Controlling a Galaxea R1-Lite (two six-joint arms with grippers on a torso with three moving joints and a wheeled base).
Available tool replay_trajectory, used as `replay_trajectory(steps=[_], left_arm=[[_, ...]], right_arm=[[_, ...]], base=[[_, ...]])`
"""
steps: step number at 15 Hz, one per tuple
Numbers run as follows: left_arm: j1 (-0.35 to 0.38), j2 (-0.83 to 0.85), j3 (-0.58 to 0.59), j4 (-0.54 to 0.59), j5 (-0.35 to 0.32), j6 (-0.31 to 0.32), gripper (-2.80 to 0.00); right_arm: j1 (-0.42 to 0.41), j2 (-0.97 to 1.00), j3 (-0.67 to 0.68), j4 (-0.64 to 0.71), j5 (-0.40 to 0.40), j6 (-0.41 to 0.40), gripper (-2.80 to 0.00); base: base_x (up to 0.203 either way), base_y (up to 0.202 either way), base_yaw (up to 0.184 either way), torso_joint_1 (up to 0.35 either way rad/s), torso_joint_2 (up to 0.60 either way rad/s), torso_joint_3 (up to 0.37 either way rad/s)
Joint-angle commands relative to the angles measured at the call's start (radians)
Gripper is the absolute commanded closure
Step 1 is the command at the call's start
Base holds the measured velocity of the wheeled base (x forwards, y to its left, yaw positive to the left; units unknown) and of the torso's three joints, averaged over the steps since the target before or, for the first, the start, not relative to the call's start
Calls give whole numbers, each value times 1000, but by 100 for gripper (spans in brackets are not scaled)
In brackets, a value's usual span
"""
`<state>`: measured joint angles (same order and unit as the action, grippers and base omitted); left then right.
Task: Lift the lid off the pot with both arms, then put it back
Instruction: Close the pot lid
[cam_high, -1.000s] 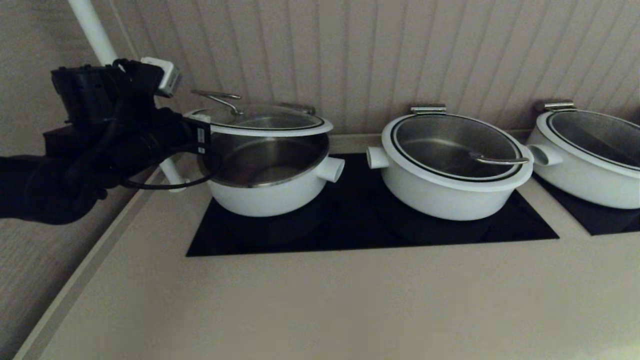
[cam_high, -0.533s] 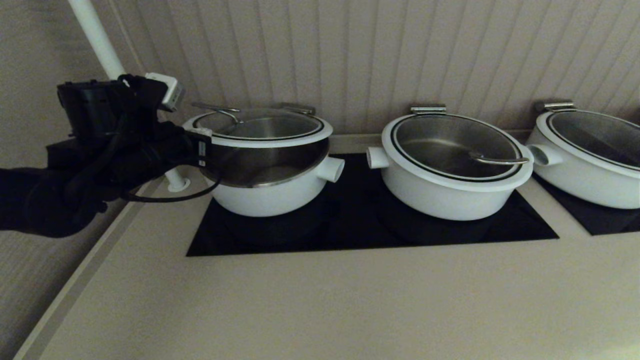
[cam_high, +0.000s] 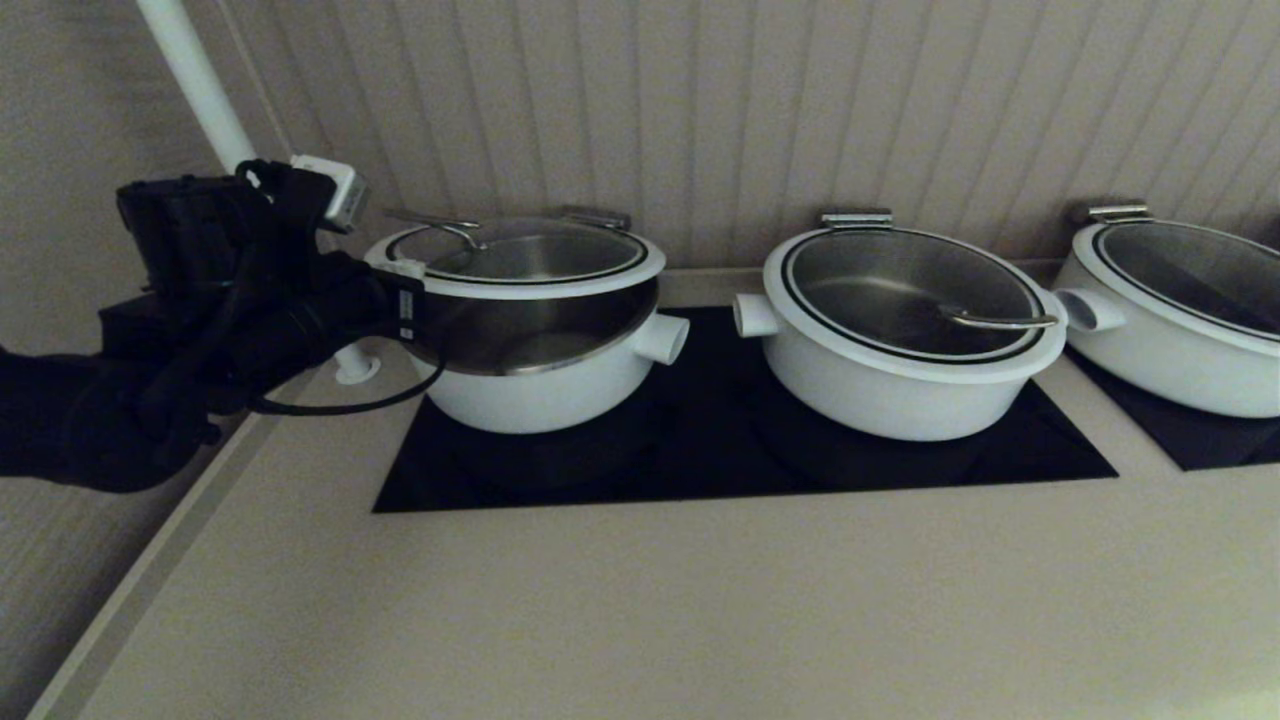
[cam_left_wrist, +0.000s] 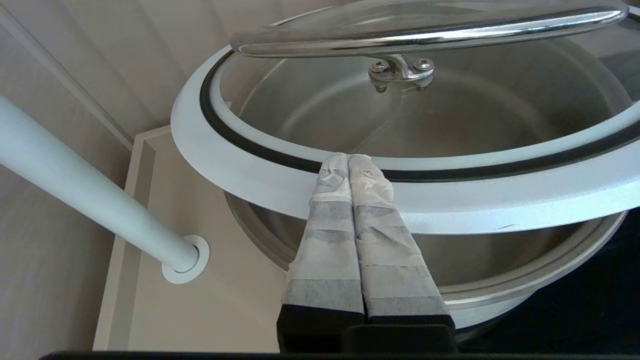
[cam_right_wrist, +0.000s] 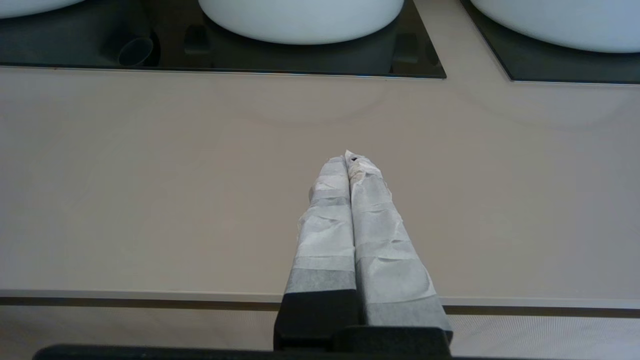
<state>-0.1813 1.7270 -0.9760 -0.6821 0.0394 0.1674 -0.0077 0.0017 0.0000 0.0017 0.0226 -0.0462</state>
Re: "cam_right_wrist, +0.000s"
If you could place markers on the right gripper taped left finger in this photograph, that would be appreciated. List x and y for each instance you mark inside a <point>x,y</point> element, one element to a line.
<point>325,240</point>

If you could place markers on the black glass cooktop panel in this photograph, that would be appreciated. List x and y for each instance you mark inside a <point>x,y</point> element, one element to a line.
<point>300,60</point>
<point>575,67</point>

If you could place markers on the white pot with steel liner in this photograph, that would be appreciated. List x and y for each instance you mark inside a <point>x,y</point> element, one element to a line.
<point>300,22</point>
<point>565,25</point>
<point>35,6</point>

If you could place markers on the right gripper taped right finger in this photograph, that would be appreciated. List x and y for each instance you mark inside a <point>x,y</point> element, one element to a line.
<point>385,250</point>

